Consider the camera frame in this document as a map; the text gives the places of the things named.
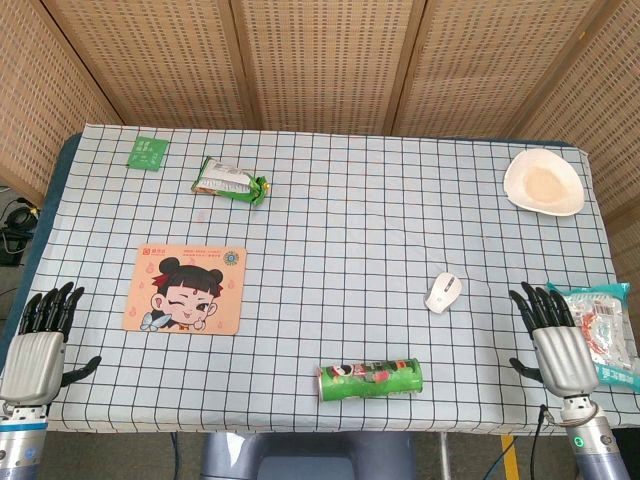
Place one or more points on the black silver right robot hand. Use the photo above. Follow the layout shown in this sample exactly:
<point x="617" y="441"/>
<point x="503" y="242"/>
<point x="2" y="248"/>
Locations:
<point x="565" y="357"/>

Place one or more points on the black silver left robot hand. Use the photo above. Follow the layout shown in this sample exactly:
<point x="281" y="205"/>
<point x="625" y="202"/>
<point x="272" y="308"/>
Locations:
<point x="32" y="367"/>

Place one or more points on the white computer mouse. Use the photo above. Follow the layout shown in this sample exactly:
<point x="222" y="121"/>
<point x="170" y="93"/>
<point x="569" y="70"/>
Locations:
<point x="443" y="292"/>

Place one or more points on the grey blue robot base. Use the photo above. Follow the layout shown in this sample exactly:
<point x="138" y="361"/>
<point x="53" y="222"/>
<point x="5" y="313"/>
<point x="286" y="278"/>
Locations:
<point x="300" y="457"/>

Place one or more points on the cartoon girl mouse pad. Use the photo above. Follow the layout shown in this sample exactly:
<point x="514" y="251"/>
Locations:
<point x="210" y="260"/>

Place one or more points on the teal white noodle packet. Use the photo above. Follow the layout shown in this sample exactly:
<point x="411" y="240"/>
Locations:
<point x="607" y="325"/>

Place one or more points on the white table leg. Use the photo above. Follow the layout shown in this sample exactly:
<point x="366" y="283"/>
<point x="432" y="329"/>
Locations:
<point x="444" y="457"/>

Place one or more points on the white paper bowl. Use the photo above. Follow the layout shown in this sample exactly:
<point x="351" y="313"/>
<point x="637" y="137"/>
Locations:
<point x="545" y="182"/>

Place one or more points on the green chip can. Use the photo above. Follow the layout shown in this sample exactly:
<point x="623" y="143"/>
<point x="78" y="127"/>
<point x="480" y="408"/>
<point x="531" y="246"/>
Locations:
<point x="370" y="380"/>

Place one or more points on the flat green sachet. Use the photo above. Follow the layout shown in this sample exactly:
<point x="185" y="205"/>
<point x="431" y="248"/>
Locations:
<point x="146" y="152"/>

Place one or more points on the checkered light blue tablecloth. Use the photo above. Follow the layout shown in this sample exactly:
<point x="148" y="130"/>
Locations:
<point x="350" y="225"/>

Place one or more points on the crumpled green snack bag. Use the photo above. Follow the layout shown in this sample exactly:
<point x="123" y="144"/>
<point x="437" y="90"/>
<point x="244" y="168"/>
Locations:
<point x="222" y="180"/>

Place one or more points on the woven wooden folding screen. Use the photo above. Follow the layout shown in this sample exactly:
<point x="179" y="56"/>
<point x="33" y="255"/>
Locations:
<point x="320" y="60"/>

